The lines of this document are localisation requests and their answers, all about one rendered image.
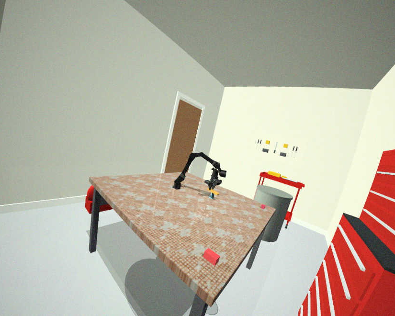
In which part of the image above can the red rectangular block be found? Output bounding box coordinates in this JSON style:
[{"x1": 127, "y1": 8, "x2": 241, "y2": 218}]
[{"x1": 203, "y1": 248, "x2": 220, "y2": 266}]

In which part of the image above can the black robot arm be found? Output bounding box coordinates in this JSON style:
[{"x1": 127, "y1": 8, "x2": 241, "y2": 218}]
[{"x1": 172, "y1": 152, "x2": 227, "y2": 190}]

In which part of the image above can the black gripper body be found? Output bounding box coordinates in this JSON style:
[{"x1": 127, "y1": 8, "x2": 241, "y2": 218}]
[{"x1": 204, "y1": 175, "x2": 218, "y2": 185}]

